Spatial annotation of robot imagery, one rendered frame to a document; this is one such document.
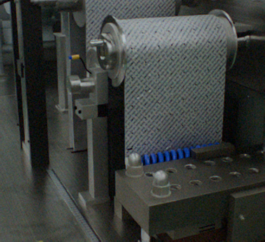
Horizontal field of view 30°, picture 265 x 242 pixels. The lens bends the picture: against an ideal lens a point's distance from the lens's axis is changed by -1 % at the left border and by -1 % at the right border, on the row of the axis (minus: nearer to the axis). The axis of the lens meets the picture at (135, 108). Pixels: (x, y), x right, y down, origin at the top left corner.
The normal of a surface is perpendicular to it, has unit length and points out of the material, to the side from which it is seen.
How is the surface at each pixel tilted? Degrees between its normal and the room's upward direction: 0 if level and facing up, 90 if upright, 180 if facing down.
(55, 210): 0
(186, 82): 90
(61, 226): 0
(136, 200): 90
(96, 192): 90
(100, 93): 90
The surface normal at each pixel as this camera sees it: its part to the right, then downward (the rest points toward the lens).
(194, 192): 0.00, -0.95
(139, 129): 0.40, 0.28
